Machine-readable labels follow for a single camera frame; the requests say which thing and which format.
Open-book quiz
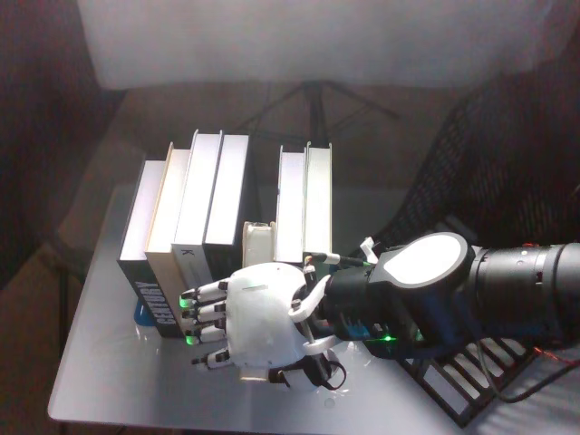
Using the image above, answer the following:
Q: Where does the tan spine book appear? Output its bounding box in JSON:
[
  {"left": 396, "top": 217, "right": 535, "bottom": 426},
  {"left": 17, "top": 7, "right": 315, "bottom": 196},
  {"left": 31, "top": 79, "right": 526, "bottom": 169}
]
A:
[{"left": 143, "top": 140, "right": 194, "bottom": 339}]

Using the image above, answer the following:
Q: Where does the black Century book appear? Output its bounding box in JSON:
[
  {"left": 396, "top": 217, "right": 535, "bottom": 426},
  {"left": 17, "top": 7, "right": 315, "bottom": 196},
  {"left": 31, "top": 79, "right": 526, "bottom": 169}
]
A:
[{"left": 116, "top": 158, "right": 185, "bottom": 340}]

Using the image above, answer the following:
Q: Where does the black cover book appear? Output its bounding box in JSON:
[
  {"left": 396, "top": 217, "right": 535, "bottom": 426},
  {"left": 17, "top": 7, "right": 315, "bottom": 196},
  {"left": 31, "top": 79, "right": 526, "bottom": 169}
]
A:
[{"left": 203, "top": 132, "right": 264, "bottom": 285}]

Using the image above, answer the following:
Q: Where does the dark spine book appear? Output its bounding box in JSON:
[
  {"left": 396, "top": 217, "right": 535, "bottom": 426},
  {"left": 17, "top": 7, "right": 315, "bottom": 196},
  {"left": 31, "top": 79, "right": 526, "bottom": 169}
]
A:
[{"left": 273, "top": 143, "right": 309, "bottom": 266}]

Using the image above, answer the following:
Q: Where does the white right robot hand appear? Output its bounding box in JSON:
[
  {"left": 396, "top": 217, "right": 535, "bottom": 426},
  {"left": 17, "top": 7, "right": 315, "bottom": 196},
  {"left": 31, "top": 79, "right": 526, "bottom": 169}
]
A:
[{"left": 178, "top": 262, "right": 349, "bottom": 393}]

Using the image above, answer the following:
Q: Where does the white K spine book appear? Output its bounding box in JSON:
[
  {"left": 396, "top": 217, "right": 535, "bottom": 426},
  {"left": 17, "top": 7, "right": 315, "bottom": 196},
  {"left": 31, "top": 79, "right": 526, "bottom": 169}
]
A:
[{"left": 170, "top": 128, "right": 224, "bottom": 295}]

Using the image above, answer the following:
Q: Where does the small cream book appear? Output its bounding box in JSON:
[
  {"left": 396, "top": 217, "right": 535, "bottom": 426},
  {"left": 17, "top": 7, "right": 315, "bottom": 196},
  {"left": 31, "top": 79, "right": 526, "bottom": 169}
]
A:
[{"left": 241, "top": 219, "right": 278, "bottom": 269}]

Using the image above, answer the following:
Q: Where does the black tripod stand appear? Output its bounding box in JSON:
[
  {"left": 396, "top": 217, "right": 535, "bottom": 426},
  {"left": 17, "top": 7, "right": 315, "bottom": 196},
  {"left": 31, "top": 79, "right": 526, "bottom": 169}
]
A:
[{"left": 237, "top": 79, "right": 402, "bottom": 146}]

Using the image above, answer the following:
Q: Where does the black slotted plastic basket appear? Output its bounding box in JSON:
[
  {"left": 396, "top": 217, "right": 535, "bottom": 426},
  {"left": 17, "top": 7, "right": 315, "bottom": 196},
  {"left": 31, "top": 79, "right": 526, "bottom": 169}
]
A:
[{"left": 373, "top": 67, "right": 580, "bottom": 430}]

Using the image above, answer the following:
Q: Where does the blue metal bookend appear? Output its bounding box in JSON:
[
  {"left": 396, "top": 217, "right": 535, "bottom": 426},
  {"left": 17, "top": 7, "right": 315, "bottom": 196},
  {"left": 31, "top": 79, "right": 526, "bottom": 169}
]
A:
[{"left": 133, "top": 298, "right": 160, "bottom": 327}]

